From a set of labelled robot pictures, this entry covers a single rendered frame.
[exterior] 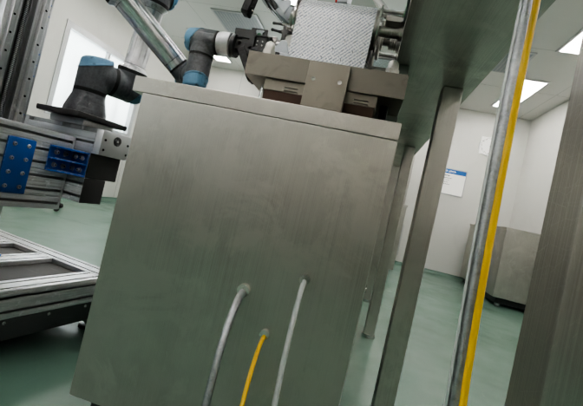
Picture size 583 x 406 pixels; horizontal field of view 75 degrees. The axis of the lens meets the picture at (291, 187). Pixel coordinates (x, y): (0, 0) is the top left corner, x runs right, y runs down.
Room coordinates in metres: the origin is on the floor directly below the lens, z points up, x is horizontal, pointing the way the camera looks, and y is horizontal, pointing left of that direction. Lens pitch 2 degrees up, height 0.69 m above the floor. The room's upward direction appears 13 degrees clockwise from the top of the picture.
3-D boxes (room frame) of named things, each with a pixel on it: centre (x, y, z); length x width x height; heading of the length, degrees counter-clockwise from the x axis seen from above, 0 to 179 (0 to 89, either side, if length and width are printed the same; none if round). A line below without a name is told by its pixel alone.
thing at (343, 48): (1.12, -0.01, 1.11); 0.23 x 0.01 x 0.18; 79
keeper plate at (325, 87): (0.90, -0.03, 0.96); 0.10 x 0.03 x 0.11; 79
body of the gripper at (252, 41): (1.17, 0.22, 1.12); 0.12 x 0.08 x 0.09; 79
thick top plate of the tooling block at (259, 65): (1.00, -0.03, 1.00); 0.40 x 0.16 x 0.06; 79
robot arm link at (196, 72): (1.21, 0.38, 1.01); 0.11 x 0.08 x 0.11; 29
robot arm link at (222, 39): (1.18, 0.30, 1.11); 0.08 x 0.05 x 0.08; 169
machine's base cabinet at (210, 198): (2.12, -0.13, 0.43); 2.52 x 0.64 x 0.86; 169
